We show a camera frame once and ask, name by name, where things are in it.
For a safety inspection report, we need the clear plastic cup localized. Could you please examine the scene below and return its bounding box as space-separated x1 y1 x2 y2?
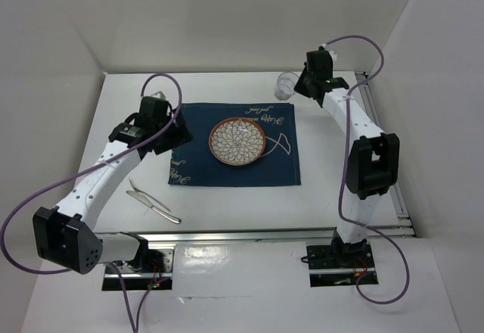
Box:
274 72 299 101

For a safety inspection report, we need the silver fork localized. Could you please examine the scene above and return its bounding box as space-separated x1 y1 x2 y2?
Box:
129 178 172 213

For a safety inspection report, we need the floral ceramic plate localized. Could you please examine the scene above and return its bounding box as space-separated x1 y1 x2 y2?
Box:
209 117 266 167

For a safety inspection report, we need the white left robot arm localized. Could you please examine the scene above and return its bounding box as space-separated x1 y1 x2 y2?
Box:
33 96 193 275

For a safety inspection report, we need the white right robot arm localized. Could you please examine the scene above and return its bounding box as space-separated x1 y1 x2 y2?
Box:
294 45 400 266

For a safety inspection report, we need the silver table knife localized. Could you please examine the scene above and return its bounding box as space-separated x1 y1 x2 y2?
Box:
126 191 182 224

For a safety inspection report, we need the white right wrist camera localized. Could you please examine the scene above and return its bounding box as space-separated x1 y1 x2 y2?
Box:
324 48 338 62

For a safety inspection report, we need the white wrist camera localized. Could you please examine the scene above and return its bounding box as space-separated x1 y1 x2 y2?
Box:
324 48 338 62
150 91 166 100

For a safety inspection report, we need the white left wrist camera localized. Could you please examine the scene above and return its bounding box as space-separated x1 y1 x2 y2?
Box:
150 91 166 100

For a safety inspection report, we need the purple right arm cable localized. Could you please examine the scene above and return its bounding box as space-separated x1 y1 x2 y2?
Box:
323 35 412 304

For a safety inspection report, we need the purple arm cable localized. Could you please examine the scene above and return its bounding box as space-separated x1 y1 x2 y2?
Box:
0 73 185 333
323 35 412 304

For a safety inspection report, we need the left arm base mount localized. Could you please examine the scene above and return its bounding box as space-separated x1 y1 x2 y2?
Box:
101 242 175 291

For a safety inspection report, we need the aluminium front rail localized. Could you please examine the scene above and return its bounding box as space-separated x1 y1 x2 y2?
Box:
124 226 415 245

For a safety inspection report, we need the aluminium rail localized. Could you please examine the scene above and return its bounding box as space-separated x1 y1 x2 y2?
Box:
355 70 415 235
124 226 415 245

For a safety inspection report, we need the aluminium right side rail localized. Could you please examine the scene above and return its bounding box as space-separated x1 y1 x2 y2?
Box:
355 70 415 235

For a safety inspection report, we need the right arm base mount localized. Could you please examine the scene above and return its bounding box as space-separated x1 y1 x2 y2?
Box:
300 245 379 288

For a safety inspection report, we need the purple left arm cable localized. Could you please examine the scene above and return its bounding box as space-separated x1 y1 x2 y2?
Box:
0 73 185 333

